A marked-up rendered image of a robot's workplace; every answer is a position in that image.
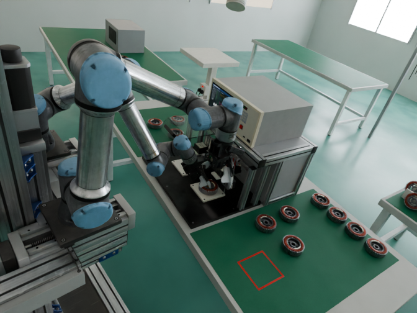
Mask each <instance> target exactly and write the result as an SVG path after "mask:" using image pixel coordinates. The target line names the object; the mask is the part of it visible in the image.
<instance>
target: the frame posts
mask: <svg viewBox="0 0 417 313"><path fill-rule="evenodd" d="M203 139H204V137H197V143H199V142H203ZM270 168H271V165H268V166H265V167H264V168H262V170H261V173H260V175H259V179H258V182H257V184H256V187H255V190H254V193H253V196H252V199H251V203H253V205H256V204H258V201H259V198H260V195H261V193H262V189H263V187H264V184H265V182H266V178H267V176H268V173H269V170H270ZM256 170H257V168H256V167H255V166H249V169H248V173H247V175H246V179H245V181H244V185H243V189H242V192H241V195H240V198H239V201H238V205H237V208H239V210H241V209H244V206H245V204H246V200H247V198H248V194H249V191H250V189H251V185H252V183H253V179H254V176H255V174H256Z"/></svg>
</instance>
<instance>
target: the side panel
mask: <svg viewBox="0 0 417 313"><path fill-rule="evenodd" d="M314 154H315V153H312V154H309V155H305V156H301V157H298V158H294V159H291V160H287V161H282V162H279V164H278V166H277V169H276V172H275V174H274V177H273V179H272V182H271V185H270V187H269V190H268V192H267V195H266V198H265V200H264V203H261V204H263V206H267V205H270V204H272V203H275V202H277V201H281V200H283V199H286V198H288V197H291V196H294V195H297V193H298V190H299V188H300V185H301V183H302V181H303V179H304V177H305V175H306V172H307V170H308V167H309V166H310V163H311V161H312V159H313V157H314Z"/></svg>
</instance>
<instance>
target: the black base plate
mask: <svg viewBox="0 0 417 313"><path fill-rule="evenodd" d="M180 159H181V157H180V156H172V157H170V158H169V160H168V162H167V165H166V167H165V170H164V171H163V173H162V175H160V176H159V177H155V178H156V180H157V181H158V183H159V184H160V185H161V187H162V188H163V189H164V191H165V193H166V194H167V195H168V197H169V198H170V200H171V201H172V202H173V204H174V205H175V207H176V209H177V210H178V211H179V213H180V214H181V215H182V217H183V218H184V220H185V221H186V223H187V224H188V226H189V227H190V228H191V229H194V228H196V227H200V226H202V225H205V224H208V223H211V222H213V221H216V220H219V219H222V218H224V217H228V216H230V215H233V214H236V213H239V212H241V211H245V210H247V209H250V208H252V207H256V206H258V205H261V201H260V200H259V201H258V204H256V205H253V203H251V199H252V196H253V193H252V192H251V191H249V194H248V198H247V200H246V204H245V206H244V209H241V210H239V208H237V205H238V201H239V198H240V195H241V192H242V189H243V185H244V184H243V183H242V182H241V181H240V180H239V179H238V178H237V177H236V176H235V175H234V177H233V179H234V180H235V181H236V184H235V188H233V189H229V190H227V188H226V190H225V196H223V197H220V198H217V199H214V200H211V201H207V202H202V201H201V199H200V198H199V197H198V195H197V194H196V193H195V192H194V190H193V189H192V188H191V187H190V185H191V184H194V183H199V182H200V179H199V177H200V176H202V175H201V174H200V176H198V178H197V179H196V180H194V181H193V182H192V180H191V179H190V177H189V175H187V176H182V175H181V174H180V172H178V170H177V169H176V168H175V166H174V165H173V164H172V163H171V161H174V160H180ZM205 167H206V166H205V165H204V168H203V169H204V173H205V174H206V175H207V178H208V179H212V180H213V181H215V182H216V183H217V184H218V187H219V188H220V189H221V190H222V191H223V192H224V189H225V187H224V185H222V183H221V179H218V180H216V179H215V178H214V176H213V175H212V174H211V172H214V169H213V168H211V167H210V168H207V169H205Z"/></svg>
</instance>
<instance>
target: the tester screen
mask: <svg viewBox="0 0 417 313"><path fill-rule="evenodd" d="M227 97H231V96H230V95H228V94H227V93H226V92H224V91H223V90H221V89H220V88H219V87H218V86H216V85H215V84H213V87H212V93H211V97H210V103H209V105H212V106H213V102H215V103H216V104H217V105H219V106H221V105H222V102H223V100H224V99H225V98H227Z"/></svg>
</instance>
